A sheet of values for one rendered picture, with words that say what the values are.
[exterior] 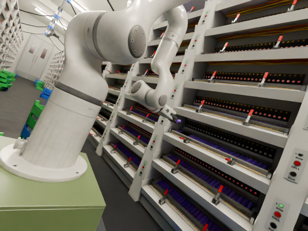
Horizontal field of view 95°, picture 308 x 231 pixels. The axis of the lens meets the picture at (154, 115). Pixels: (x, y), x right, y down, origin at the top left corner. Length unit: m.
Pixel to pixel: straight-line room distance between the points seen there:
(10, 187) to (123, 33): 0.36
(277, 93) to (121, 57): 0.70
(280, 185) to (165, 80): 0.59
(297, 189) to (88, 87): 0.76
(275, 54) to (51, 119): 0.94
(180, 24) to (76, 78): 0.52
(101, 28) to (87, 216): 0.40
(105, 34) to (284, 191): 0.78
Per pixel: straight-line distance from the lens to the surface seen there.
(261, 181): 0.77
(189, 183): 0.90
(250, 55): 0.97
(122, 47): 0.36
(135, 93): 0.59
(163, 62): 0.65
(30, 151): 0.42
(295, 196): 0.77
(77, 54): 0.44
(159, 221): 1.07
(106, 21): 0.39
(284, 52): 0.94
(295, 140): 0.78
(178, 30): 0.73
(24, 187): 0.37
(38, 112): 1.11
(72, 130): 0.38
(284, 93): 0.84
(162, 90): 0.56
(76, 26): 0.47
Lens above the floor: 0.58
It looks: 1 degrees up
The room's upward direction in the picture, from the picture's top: 23 degrees clockwise
